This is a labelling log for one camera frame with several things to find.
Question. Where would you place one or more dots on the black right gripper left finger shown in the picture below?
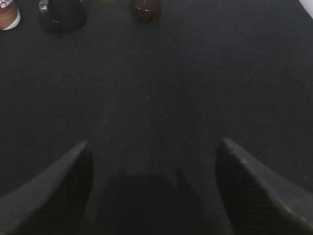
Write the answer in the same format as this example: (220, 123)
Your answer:
(54, 202)

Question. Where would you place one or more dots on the brown Nescafe coffee bottle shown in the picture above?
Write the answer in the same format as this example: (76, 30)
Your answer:
(9, 15)

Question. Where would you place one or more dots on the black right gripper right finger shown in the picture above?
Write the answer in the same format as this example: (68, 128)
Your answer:
(257, 200)

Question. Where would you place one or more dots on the cola bottle red label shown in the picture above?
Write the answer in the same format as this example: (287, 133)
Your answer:
(146, 10)

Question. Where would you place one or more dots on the black mug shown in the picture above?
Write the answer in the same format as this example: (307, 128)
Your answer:
(61, 16)

